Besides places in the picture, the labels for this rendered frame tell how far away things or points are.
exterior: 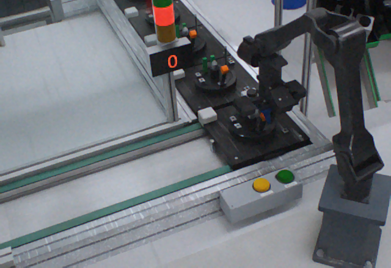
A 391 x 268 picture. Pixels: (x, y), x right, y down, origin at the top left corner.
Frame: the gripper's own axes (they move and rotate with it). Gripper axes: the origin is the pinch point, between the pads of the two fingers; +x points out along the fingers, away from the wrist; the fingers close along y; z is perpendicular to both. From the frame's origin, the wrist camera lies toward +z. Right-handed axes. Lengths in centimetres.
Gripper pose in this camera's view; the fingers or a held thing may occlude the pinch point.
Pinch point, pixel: (269, 113)
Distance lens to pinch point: 146.9
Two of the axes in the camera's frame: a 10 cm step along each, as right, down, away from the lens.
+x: 0.8, 7.8, 6.2
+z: 3.7, 5.5, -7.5
